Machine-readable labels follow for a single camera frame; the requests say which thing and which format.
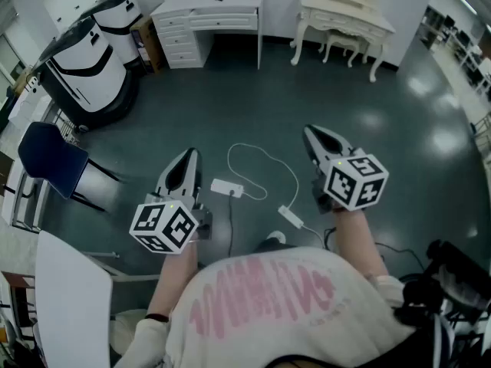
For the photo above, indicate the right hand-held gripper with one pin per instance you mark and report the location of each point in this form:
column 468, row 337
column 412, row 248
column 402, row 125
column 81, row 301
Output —
column 356, row 184

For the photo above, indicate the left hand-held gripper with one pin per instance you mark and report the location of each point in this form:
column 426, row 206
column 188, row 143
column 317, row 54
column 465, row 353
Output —
column 161, row 226

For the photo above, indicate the white desk drawer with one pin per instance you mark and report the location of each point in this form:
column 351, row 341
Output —
column 224, row 20

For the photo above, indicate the person's right forearm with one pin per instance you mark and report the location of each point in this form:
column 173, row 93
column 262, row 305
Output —
column 356, row 240

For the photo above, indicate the person's left forearm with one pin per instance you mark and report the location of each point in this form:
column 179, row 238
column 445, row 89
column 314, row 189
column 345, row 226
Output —
column 172, row 282

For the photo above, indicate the narrow white power strip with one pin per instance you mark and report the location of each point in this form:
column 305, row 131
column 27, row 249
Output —
column 290, row 215

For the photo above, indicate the wide white power strip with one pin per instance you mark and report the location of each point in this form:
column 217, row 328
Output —
column 226, row 187

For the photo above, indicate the white shoe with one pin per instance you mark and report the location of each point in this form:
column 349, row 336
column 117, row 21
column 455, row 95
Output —
column 277, row 236

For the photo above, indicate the black trousers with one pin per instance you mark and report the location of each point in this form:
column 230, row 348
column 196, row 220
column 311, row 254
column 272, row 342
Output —
column 268, row 245

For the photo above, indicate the white table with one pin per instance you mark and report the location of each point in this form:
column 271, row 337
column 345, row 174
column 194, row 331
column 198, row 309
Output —
column 73, row 301

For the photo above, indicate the dark blue chair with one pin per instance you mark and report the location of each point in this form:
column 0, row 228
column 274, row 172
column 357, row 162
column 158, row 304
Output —
column 50, row 159

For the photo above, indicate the cream carved stool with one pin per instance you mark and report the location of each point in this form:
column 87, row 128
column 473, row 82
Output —
column 345, row 44

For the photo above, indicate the white shirt with pink print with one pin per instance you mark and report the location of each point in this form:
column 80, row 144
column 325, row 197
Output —
column 276, row 313

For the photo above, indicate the cream carved vanity table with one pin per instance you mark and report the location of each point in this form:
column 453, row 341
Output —
column 341, row 17

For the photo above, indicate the white and black robot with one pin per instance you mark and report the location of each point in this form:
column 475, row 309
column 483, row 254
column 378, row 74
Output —
column 88, row 75
column 120, row 25

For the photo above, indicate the row of office desks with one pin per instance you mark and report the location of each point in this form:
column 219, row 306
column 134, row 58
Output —
column 460, row 48

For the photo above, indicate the white low cabinet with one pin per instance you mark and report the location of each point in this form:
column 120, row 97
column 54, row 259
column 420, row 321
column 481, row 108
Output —
column 30, row 106

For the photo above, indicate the brown cardboard box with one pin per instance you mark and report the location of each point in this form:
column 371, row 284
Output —
column 147, row 44

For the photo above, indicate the white desk with drawers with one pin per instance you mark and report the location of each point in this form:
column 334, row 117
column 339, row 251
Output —
column 215, row 10

